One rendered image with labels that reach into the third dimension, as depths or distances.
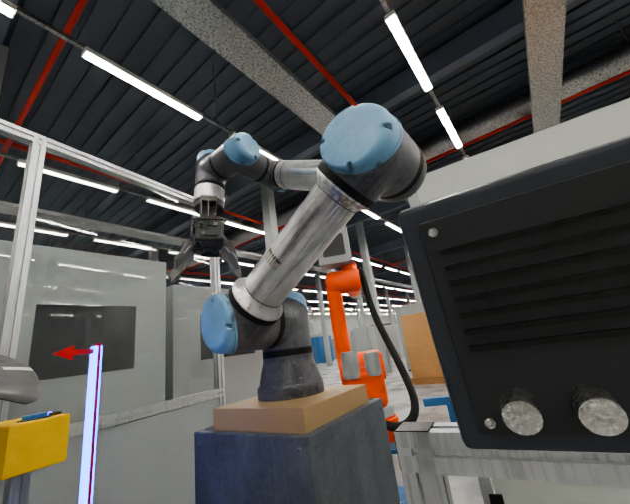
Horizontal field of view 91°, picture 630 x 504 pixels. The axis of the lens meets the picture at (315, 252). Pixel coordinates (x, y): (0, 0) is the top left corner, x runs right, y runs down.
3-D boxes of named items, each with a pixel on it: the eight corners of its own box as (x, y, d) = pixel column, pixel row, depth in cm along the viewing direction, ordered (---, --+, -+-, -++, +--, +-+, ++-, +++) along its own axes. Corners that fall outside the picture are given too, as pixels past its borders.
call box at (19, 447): (-31, 483, 62) (-22, 425, 65) (32, 464, 70) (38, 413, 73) (-1, 491, 55) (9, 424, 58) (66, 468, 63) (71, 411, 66)
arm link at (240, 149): (270, 144, 80) (242, 164, 86) (235, 123, 71) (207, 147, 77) (273, 169, 77) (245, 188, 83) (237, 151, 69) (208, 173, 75)
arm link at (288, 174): (448, 161, 62) (281, 161, 93) (430, 136, 53) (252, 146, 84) (434, 217, 62) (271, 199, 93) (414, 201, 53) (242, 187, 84)
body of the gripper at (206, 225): (188, 239, 67) (191, 193, 72) (191, 255, 75) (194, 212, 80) (224, 240, 70) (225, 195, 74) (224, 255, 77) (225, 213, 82)
